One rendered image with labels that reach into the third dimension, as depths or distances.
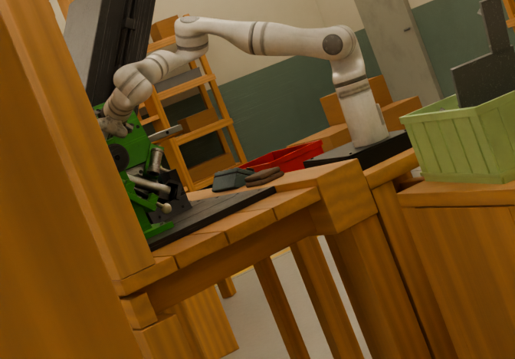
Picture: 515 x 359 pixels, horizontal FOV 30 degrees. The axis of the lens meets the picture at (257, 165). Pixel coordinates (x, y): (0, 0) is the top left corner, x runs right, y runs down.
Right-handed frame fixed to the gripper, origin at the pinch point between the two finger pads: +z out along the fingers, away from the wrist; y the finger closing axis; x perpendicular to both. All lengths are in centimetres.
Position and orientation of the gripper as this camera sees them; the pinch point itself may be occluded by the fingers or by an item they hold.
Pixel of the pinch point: (104, 130)
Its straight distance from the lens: 277.9
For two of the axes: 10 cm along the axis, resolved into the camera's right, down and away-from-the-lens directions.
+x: -2.3, 8.6, -4.5
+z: -3.7, 3.5, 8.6
